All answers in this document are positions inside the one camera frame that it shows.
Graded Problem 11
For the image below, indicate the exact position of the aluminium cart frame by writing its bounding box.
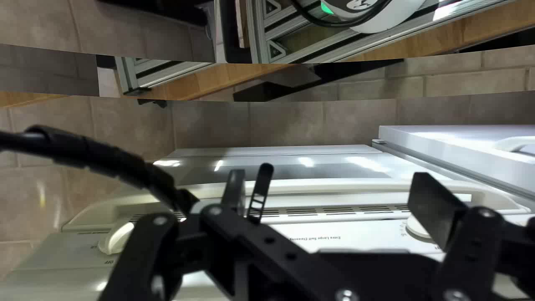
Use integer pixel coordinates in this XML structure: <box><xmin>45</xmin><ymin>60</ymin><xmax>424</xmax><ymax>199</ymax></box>
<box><xmin>113</xmin><ymin>0</ymin><xmax>503</xmax><ymax>93</ymax></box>

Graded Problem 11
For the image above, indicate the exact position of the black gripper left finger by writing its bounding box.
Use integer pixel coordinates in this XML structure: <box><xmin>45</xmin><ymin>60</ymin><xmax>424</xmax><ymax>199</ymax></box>
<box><xmin>98</xmin><ymin>209</ymin><xmax>194</xmax><ymax>301</ymax></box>

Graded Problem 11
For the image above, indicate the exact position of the white oven door handle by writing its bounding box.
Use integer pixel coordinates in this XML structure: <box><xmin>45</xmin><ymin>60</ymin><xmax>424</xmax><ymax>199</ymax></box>
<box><xmin>189</xmin><ymin>175</ymin><xmax>481</xmax><ymax>197</ymax></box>

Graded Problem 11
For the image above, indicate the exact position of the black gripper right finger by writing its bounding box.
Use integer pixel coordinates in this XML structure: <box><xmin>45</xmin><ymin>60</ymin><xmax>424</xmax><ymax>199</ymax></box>
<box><xmin>406</xmin><ymin>170</ymin><xmax>535</xmax><ymax>301</ymax></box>

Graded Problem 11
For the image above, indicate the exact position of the white gas stove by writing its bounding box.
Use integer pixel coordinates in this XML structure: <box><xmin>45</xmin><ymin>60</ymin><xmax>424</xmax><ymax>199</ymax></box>
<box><xmin>0</xmin><ymin>142</ymin><xmax>535</xmax><ymax>301</ymax></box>

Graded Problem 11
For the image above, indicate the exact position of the black cable tie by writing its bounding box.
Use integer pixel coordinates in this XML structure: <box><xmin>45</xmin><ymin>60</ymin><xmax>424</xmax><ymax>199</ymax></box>
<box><xmin>245</xmin><ymin>160</ymin><xmax>276</xmax><ymax>225</ymax></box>
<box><xmin>220</xmin><ymin>167</ymin><xmax>247</xmax><ymax>215</ymax></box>

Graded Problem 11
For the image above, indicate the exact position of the white stove burner knob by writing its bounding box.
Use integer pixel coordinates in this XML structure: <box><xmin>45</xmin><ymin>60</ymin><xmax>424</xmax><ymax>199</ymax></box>
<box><xmin>401</xmin><ymin>214</ymin><xmax>441</xmax><ymax>242</ymax></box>
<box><xmin>97</xmin><ymin>220</ymin><xmax>137</xmax><ymax>257</ymax></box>

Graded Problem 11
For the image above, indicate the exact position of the black wrapped robot cable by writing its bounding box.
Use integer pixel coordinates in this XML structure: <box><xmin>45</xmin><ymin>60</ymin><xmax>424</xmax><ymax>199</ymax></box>
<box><xmin>0</xmin><ymin>123</ymin><xmax>199</xmax><ymax>219</ymax></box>

